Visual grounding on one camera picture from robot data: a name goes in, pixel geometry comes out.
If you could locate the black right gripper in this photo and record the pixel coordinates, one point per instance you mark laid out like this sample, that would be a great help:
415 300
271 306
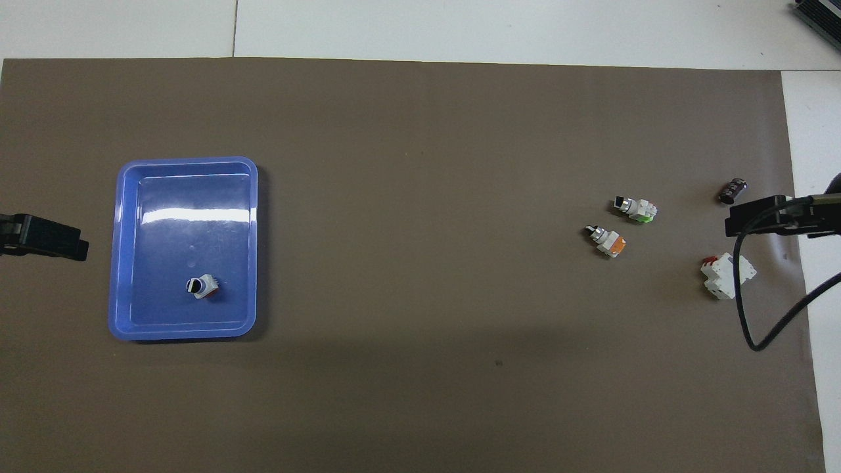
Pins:
836 185

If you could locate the white rotary switch orange base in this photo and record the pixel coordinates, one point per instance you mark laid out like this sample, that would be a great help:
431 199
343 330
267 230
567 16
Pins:
606 240
200 287

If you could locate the small dark cylindrical component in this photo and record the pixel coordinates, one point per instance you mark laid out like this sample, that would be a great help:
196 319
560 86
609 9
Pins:
732 190

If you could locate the white circuit breaker red lever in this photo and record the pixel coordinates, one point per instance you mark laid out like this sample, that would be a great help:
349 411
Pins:
727 276

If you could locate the blue plastic tray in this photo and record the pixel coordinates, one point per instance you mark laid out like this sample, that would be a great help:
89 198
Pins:
190 197

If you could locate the grey ribbed device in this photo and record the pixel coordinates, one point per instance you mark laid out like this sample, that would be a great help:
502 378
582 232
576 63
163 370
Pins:
821 14

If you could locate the brown table mat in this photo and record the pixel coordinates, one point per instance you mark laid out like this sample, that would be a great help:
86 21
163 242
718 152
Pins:
420 197

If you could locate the white switch with square head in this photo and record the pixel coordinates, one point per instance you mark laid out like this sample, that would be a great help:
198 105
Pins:
635 208

